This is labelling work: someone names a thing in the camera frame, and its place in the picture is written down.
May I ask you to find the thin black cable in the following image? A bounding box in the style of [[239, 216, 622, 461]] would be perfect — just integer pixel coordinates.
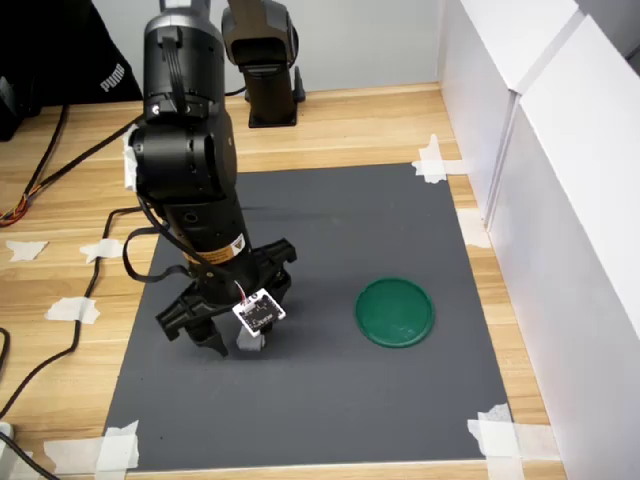
[[22, 103, 70, 201]]

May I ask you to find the white camera circuit board box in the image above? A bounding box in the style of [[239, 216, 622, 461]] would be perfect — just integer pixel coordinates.
[[231, 288, 290, 335]]

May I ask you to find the black cable with coloured wires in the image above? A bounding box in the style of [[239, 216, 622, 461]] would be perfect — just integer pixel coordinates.
[[0, 87, 247, 229]]

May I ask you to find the black device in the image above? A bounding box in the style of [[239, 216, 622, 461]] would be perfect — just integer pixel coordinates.
[[0, 74, 44, 142]]

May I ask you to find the white partition joining profile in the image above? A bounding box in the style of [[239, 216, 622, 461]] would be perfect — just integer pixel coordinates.
[[482, 9, 586, 234]]

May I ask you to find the white masking tape piece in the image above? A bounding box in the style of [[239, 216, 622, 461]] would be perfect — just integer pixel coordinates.
[[457, 209, 494, 249], [79, 238, 125, 265], [411, 133, 474, 185], [4, 239, 50, 263], [44, 296, 101, 325], [467, 403, 561, 480], [42, 419, 141, 476]]

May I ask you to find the small white plastic terminal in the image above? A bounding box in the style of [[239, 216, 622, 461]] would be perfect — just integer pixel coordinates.
[[235, 329, 266, 354]]

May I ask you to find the white partition panel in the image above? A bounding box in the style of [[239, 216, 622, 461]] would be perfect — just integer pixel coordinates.
[[437, 0, 584, 226], [487, 14, 640, 480]]

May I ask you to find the person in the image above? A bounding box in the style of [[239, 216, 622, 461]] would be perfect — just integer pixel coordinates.
[[0, 0, 145, 109]]

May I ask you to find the black cable at bracket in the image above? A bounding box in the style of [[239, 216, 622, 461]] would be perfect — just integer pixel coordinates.
[[0, 432, 62, 480]]

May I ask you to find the white crumpled wrap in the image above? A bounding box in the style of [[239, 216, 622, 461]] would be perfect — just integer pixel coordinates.
[[121, 123, 142, 192]]

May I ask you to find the round green lid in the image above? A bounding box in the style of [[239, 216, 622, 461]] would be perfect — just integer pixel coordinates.
[[354, 276, 435, 350]]

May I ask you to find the dark grey mat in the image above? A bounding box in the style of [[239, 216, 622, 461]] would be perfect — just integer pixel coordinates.
[[102, 162, 514, 474]]

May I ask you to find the black camera cable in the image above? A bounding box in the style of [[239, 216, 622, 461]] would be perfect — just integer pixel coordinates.
[[0, 192, 251, 419]]

